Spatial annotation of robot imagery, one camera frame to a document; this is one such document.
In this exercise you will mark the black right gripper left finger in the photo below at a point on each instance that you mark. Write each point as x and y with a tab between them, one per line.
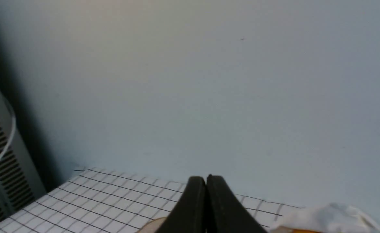
187	216

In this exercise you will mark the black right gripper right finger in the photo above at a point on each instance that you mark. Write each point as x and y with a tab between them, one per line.
224	213

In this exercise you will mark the white cloth bag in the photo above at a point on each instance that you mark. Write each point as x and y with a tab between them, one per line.
330	218

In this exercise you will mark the beige round object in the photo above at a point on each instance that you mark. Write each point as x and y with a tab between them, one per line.
152	226

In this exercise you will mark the white grid tablecloth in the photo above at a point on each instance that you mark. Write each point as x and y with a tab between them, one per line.
100	201

